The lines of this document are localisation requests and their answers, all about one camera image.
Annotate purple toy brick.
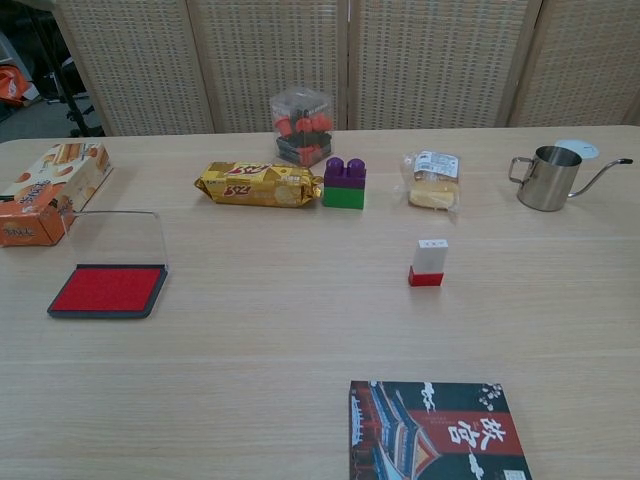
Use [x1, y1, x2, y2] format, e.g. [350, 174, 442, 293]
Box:
[323, 157, 369, 191]

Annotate orange bag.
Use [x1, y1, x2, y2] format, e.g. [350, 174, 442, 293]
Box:
[0, 63, 39, 106]

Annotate orange biscuit box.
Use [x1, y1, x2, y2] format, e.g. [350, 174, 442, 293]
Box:
[0, 143, 114, 249]

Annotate gold foil snack packet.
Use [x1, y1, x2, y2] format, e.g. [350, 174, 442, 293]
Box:
[193, 160, 325, 209]

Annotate dark book red band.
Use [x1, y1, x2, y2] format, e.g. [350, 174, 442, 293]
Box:
[348, 379, 534, 480]

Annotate red ink pad clear lid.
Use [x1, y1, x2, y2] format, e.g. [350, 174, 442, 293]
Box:
[46, 209, 171, 320]

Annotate clear box orange black pieces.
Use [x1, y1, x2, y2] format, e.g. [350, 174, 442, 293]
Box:
[269, 86, 335, 168]

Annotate wrapped cake slice packet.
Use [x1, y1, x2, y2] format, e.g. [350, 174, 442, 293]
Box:
[395, 149, 464, 224]

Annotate green toy brick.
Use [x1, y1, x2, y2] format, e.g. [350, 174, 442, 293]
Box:
[322, 186, 367, 210]

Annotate black tripod stand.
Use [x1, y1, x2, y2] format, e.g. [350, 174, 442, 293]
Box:
[24, 0, 107, 139]

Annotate steel gooseneck pitcher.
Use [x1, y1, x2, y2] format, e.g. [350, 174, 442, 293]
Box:
[508, 144, 634, 212]

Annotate white round table grommet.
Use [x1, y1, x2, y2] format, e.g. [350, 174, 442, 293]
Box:
[553, 138, 600, 162]

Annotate small red white stamp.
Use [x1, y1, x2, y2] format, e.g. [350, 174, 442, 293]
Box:
[407, 238, 450, 289]

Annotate wooden rattan folding screen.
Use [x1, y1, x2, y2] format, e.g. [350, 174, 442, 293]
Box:
[47, 0, 640, 137]

